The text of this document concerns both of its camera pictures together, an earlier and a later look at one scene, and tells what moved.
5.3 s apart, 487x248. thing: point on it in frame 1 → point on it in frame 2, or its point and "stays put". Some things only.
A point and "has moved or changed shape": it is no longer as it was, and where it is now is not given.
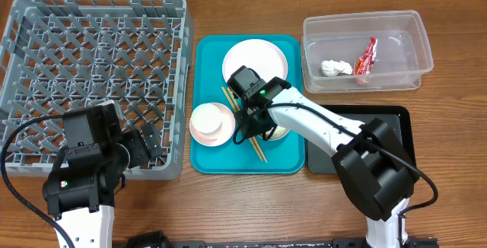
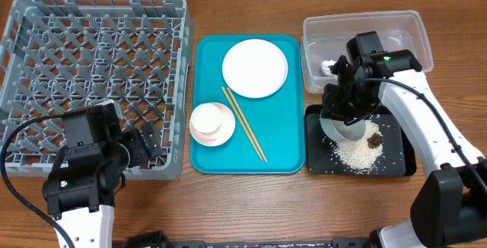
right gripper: (251, 122) → (340, 101)
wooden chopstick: (234, 100) stays put
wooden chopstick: (234, 108) stays put
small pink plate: (220, 137) → (206, 118)
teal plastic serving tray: (284, 157) stays put
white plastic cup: (206, 118) stays put
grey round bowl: (278, 132) has moved or changed shape
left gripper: (141, 154) stays put
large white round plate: (261, 56) stays put
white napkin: (331, 68) stays put
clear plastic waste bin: (403, 54) stays put
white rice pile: (279, 131) has moved or changed shape
